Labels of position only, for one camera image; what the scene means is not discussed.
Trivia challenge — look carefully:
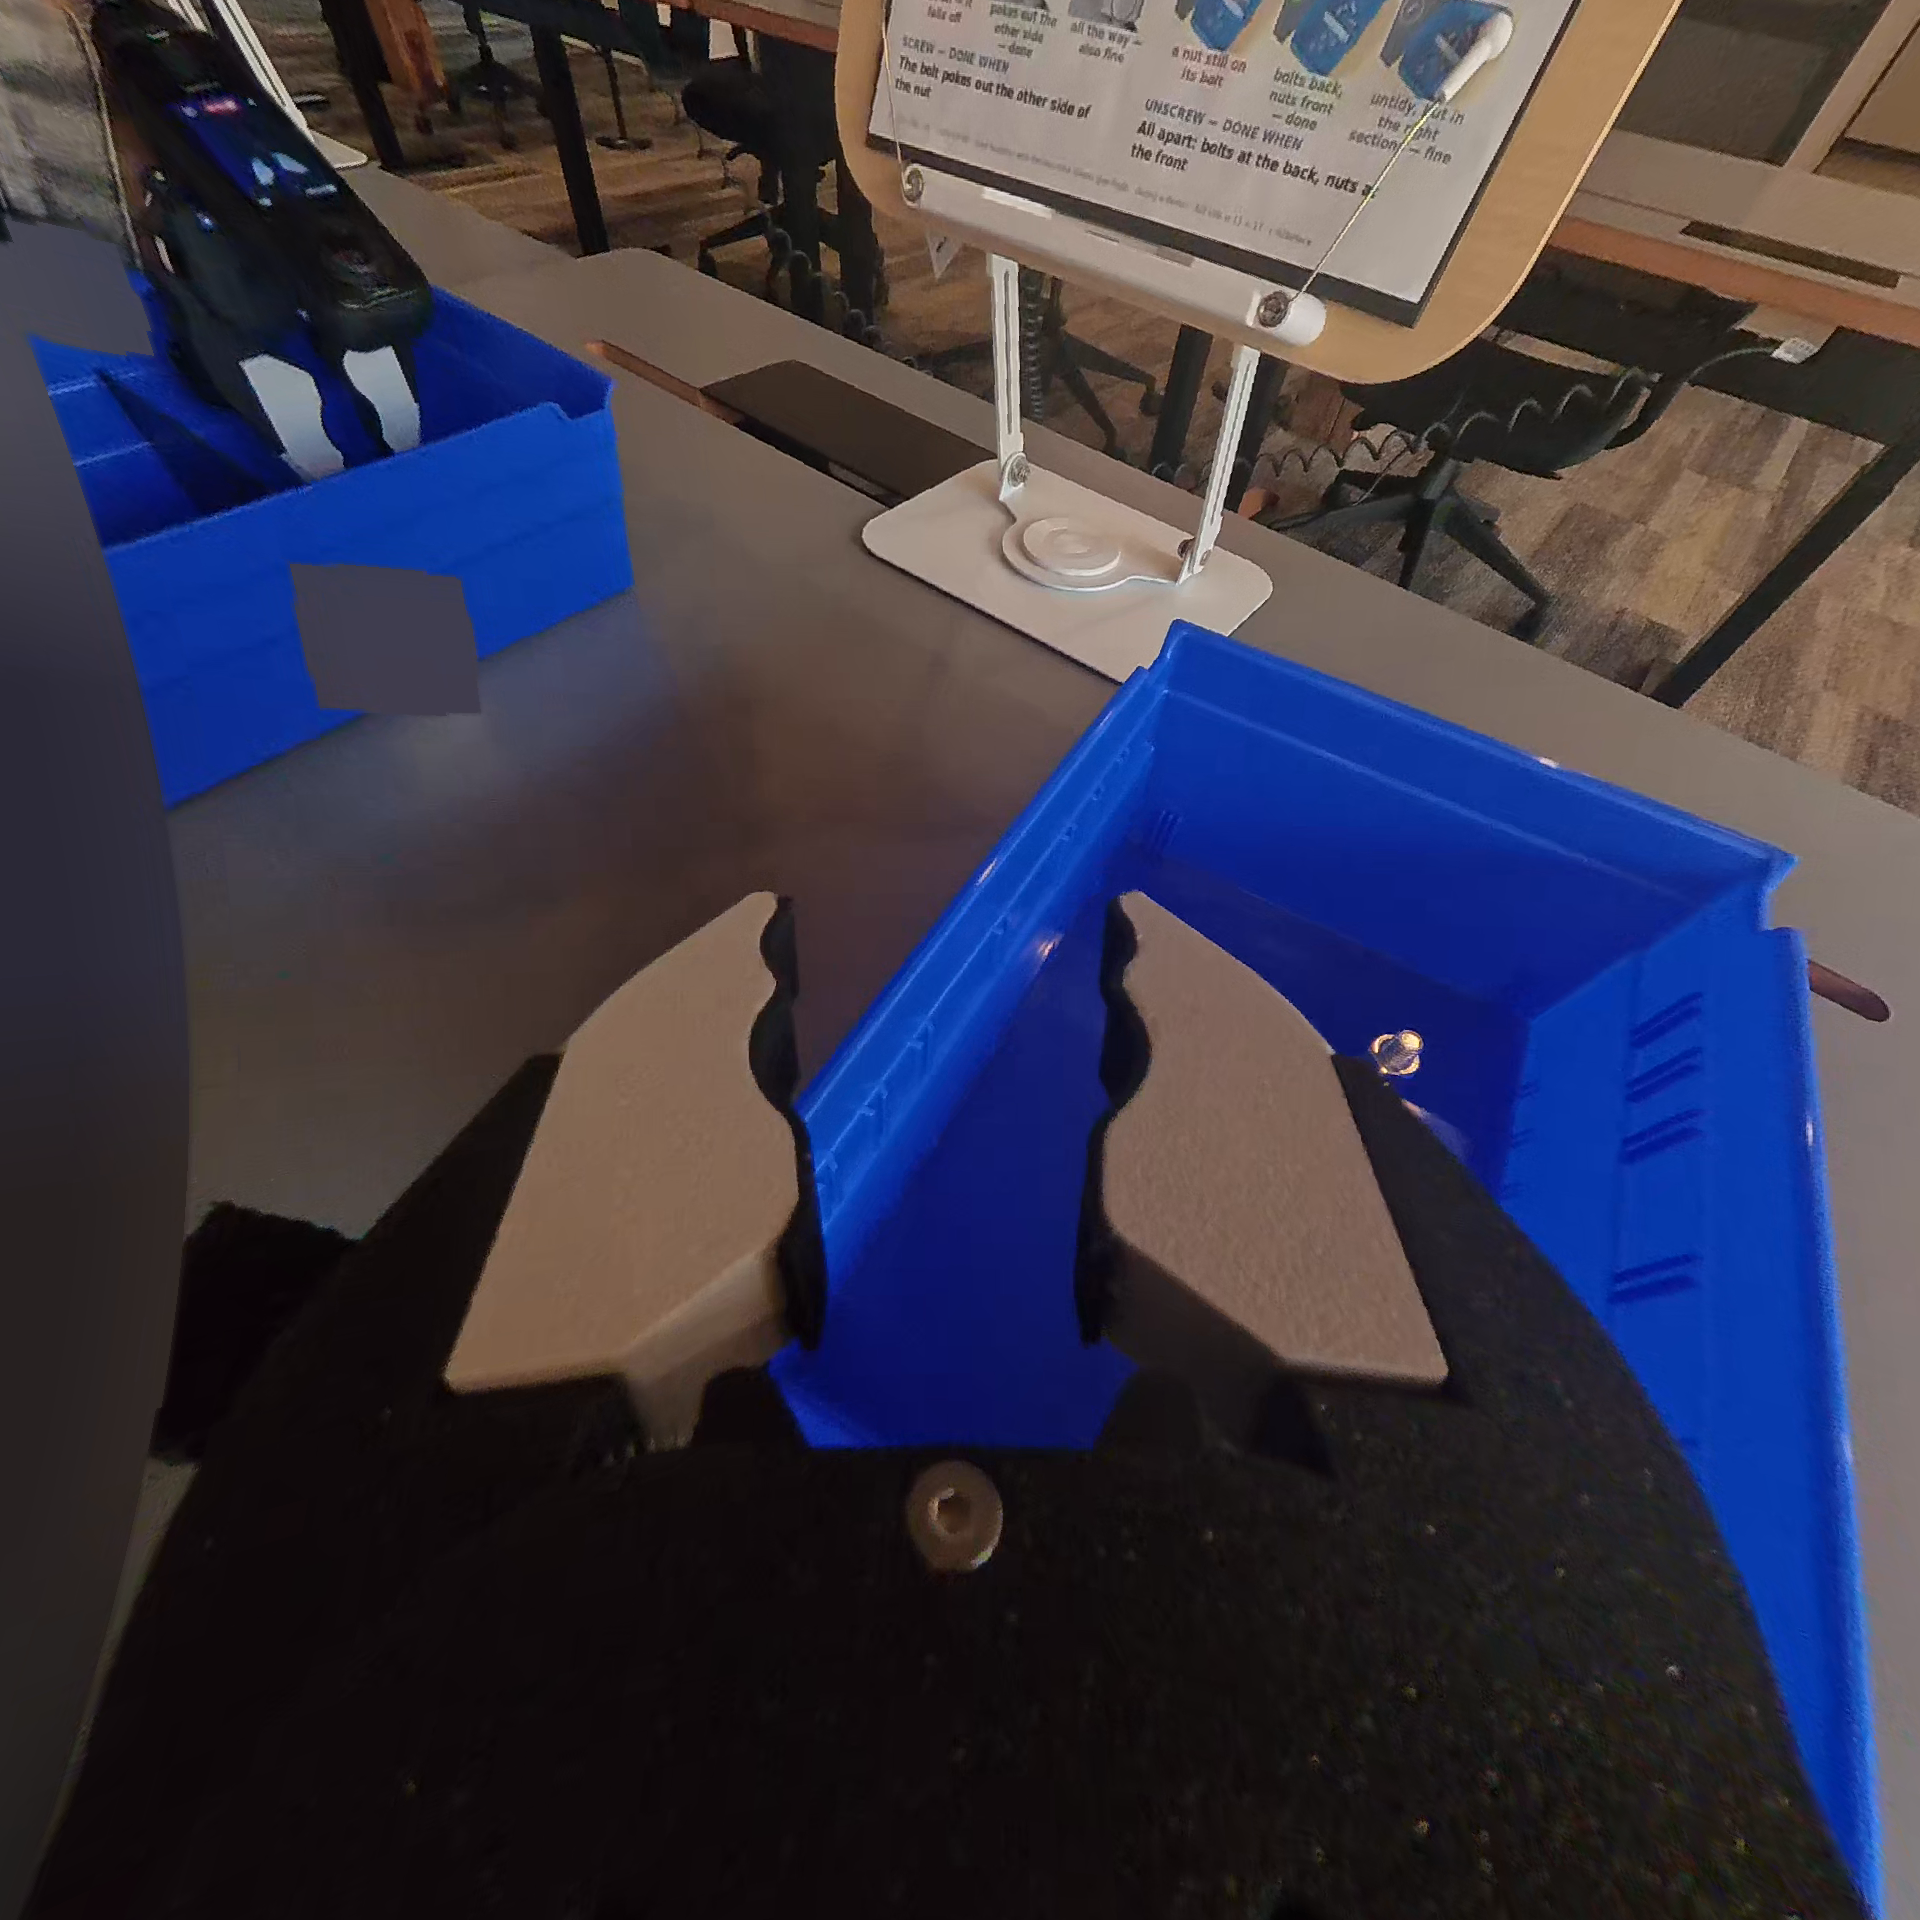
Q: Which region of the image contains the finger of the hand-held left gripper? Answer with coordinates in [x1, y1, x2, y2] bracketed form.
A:
[239, 349, 354, 487]
[343, 342, 426, 458]

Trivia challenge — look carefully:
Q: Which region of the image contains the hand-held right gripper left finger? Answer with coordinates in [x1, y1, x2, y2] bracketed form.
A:
[440, 892, 829, 1453]

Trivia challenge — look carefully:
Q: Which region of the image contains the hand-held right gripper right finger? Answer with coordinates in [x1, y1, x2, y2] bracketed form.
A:
[1073, 892, 1452, 1391]

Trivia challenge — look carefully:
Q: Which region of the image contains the blue divided parts bin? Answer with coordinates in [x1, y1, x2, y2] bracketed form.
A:
[30, 268, 625, 812]

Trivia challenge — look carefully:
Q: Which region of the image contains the blue plastic bin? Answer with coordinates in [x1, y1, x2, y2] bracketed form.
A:
[766, 620, 1887, 1920]

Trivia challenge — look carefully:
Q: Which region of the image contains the black office chair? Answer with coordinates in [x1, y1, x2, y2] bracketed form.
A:
[1274, 335, 1665, 639]

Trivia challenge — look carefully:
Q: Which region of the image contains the wooden desk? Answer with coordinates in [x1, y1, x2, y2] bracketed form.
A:
[1552, 141, 1920, 710]

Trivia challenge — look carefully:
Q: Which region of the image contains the wooden instruction board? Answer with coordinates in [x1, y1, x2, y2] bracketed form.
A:
[831, 0, 1682, 379]

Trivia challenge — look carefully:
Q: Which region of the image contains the black table cable hatch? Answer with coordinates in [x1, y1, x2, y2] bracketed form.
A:
[701, 359, 961, 505]

